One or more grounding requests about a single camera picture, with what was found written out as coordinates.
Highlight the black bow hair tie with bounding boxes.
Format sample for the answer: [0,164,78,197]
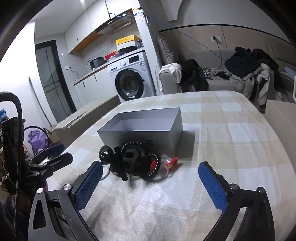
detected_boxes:
[99,145,115,165]

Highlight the black spiral hair tie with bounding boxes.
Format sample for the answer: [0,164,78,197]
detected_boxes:
[120,141,161,182]

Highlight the red clear hair clip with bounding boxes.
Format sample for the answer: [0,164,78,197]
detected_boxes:
[159,154,179,177]

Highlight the purple bag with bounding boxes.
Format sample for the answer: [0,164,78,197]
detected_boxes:
[27,130,49,154]

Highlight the beige cardboard box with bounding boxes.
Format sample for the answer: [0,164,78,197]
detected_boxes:
[53,95,120,148]

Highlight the dark glass door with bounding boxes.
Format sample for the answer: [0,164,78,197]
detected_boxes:
[35,40,77,123]

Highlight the black cooking pot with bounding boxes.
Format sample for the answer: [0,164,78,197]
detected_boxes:
[87,57,106,70]

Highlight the white washing machine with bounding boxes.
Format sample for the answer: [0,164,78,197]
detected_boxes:
[107,51,156,103]

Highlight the grey open box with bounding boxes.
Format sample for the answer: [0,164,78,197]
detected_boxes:
[97,108,183,157]

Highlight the yellow cardboard box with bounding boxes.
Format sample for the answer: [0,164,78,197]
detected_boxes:
[115,35,141,45]

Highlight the white garment on armrest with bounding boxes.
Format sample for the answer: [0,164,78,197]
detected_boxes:
[159,63,182,84]

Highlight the grey striped cushion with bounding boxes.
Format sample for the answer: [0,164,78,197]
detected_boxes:
[158,36,179,65]

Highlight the range hood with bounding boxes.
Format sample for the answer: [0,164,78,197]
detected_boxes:
[95,9,135,35]

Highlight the dark clothes pile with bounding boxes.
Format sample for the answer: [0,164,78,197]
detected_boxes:
[224,47,282,113]

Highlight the black jacket on sofa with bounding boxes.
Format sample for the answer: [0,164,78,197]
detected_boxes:
[179,59,209,93]

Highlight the grey sofa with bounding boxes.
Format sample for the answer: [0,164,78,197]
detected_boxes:
[159,48,295,98]

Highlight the wall power socket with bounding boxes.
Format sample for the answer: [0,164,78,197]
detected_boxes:
[211,36,223,43]

